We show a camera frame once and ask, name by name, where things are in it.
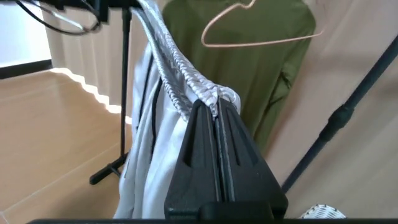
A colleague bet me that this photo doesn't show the white laundry basket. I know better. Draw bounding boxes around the white laundry basket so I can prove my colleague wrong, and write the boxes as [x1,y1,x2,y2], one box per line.
[299,203,347,220]

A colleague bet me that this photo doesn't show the pale grey shorts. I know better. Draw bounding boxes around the pale grey shorts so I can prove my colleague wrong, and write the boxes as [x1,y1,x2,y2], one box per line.
[113,0,242,220]

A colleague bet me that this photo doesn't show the black clothes rack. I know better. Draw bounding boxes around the black clothes rack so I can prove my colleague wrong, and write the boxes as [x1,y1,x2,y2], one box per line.
[89,0,398,194]

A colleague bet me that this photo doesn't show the pink clothes hanger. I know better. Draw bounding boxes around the pink clothes hanger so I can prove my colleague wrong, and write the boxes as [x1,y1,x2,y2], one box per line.
[200,0,325,49]

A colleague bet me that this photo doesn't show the green long-sleeved shirt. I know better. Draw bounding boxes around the green long-sleeved shirt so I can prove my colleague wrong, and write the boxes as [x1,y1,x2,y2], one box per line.
[162,0,317,153]

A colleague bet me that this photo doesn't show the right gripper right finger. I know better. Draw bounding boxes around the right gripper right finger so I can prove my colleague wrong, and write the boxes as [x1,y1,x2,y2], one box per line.
[214,98,289,218]

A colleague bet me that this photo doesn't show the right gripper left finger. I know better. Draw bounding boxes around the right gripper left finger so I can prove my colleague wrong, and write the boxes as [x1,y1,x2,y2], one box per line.
[164,99,222,218]

